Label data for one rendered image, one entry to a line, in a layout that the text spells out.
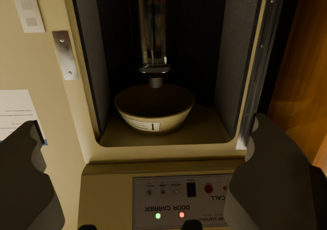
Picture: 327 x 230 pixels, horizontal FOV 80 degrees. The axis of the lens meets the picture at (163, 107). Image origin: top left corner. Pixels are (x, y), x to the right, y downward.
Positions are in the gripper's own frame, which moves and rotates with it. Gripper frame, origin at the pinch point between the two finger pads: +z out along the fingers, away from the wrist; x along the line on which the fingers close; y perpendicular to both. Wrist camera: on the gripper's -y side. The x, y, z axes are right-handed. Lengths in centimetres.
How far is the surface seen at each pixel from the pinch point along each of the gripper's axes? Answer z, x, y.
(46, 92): 61, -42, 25
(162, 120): 19.4, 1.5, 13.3
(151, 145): 17.8, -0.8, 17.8
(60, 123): 61, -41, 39
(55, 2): 17.9, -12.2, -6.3
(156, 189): 12.8, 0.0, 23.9
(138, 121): 20.0, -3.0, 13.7
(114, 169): 16.0, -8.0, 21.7
